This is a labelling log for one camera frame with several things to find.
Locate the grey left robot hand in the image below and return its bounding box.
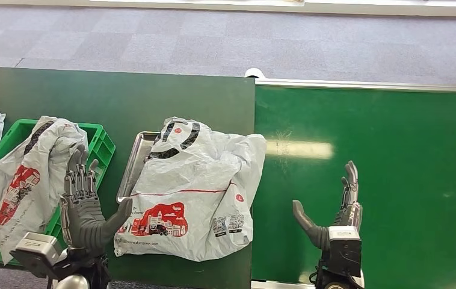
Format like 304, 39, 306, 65
59, 144, 134, 256

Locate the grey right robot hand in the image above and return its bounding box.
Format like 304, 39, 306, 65
291, 160, 363, 252

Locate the grey package with city print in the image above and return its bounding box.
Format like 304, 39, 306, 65
113, 116, 268, 263

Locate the grey package with red print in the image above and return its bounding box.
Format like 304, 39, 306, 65
0, 116, 90, 266

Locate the green plastic basket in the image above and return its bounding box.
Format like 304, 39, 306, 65
0, 118, 117, 267

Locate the bright green conveyor belt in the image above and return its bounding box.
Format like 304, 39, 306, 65
250, 84, 456, 289

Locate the white scale with steel pan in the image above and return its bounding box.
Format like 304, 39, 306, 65
115, 131, 162, 205

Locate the dark green table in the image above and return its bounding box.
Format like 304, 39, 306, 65
0, 66, 256, 289

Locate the white conveyor roller end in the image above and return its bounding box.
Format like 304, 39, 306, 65
244, 67, 267, 79

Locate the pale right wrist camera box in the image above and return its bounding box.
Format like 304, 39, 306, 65
326, 225, 363, 278

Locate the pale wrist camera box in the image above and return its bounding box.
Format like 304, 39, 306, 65
9, 232, 64, 281
326, 225, 363, 278

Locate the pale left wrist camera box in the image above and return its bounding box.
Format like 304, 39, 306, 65
9, 232, 64, 281

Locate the silver conveyor side rail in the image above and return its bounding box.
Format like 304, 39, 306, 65
254, 78, 456, 94

